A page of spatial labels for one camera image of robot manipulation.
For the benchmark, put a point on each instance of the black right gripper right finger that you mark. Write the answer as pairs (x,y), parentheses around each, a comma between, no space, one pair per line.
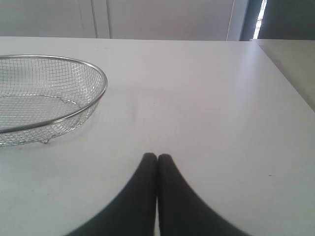
(181,212)

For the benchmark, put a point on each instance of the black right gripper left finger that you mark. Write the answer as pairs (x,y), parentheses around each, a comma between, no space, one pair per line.
(133,211)

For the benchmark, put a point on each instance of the adjacent white table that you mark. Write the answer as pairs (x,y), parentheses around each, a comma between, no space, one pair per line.
(296,60)

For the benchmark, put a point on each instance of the oval wire mesh basket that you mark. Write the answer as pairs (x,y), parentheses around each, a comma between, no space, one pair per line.
(43,97)

